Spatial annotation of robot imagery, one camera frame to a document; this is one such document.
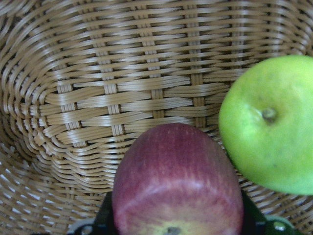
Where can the woven wicker basket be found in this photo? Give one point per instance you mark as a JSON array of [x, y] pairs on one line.
[[81, 79]]

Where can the red apple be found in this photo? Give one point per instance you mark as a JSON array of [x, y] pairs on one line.
[[175, 180]]

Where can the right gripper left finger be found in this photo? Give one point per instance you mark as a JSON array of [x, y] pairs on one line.
[[103, 224]]

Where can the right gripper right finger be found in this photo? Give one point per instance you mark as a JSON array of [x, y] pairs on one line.
[[254, 222]]

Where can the green apple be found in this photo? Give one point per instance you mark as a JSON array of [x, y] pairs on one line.
[[266, 124]]

